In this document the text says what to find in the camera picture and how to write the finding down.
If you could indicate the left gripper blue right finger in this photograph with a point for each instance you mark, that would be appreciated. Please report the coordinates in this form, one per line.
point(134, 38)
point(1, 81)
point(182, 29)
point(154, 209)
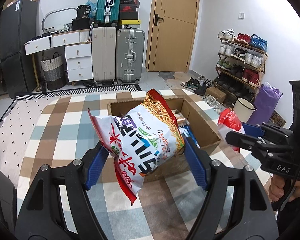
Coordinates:
point(196, 167)

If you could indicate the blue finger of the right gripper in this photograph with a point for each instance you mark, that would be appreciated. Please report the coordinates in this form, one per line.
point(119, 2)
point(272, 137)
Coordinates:
point(244, 141)
point(253, 130)

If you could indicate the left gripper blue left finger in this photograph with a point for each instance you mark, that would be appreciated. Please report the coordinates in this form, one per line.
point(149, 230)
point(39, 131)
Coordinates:
point(94, 161)

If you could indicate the red white snack bag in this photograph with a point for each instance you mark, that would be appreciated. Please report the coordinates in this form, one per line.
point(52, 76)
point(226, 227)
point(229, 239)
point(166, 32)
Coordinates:
point(228, 121)

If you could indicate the blue Oreo cookie bag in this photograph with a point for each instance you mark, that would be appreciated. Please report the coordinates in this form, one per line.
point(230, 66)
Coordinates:
point(187, 132)

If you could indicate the white noodle snack bag front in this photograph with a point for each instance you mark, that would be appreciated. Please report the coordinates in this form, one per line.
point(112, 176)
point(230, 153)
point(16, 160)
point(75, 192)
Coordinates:
point(140, 141)

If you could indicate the clear bag of bread buns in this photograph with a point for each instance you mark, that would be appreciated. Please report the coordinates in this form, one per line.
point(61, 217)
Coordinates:
point(181, 120)

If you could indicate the person's right hand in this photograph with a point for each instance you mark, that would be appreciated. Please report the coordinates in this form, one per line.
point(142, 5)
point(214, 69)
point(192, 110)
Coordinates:
point(276, 190)

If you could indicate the white trash bin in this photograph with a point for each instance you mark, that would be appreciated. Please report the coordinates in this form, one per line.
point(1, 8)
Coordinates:
point(244, 109)

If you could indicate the purple bag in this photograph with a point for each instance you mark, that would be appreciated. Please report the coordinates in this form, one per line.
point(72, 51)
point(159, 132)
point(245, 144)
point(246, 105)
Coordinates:
point(265, 103)

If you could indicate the brown cardboard SF Express box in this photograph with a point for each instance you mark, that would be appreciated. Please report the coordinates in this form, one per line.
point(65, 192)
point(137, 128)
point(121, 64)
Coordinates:
point(194, 123)

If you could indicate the plaid checkered tablecloth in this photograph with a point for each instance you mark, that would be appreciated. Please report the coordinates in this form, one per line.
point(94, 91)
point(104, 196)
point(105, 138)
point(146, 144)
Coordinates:
point(165, 209)

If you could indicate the small cardboard box on floor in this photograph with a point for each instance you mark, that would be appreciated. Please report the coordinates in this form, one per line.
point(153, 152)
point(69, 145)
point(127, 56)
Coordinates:
point(216, 93)

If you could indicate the shoes on floor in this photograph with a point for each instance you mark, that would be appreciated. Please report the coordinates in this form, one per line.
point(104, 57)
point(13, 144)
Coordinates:
point(198, 85)

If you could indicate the wooden shoe rack with shoes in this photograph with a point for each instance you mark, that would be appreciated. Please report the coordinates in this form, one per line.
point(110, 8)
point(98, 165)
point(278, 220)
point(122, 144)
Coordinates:
point(241, 64)

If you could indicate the grey door mat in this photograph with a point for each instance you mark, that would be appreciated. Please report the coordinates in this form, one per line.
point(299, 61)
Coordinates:
point(167, 75)

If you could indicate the woven laundry basket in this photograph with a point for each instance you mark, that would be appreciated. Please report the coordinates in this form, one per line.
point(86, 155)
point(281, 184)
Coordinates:
point(53, 71)

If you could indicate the white drawer desk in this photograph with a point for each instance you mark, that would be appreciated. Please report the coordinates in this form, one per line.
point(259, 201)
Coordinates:
point(76, 49)

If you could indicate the wooden door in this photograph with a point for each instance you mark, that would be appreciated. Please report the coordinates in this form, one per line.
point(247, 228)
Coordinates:
point(172, 28)

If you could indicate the silver grey suitcase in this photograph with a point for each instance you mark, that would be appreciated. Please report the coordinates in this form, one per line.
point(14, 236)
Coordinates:
point(129, 55)

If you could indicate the beige suitcase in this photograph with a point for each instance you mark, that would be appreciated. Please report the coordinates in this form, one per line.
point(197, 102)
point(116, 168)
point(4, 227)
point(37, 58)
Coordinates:
point(103, 42)

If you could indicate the black storage box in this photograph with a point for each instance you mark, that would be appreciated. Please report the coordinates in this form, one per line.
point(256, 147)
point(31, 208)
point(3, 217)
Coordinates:
point(82, 20)

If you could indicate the stack of shoe boxes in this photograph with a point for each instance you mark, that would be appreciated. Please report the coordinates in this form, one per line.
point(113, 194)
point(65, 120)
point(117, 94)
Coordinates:
point(129, 14)

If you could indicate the black refrigerator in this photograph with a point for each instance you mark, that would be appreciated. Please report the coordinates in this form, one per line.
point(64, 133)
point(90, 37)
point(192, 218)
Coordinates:
point(17, 26)

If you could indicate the teal suitcase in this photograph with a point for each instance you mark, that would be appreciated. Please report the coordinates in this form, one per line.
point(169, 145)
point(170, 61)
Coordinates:
point(107, 12)

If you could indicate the wall light switch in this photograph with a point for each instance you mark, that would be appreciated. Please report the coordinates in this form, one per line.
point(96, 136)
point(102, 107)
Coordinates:
point(241, 15)

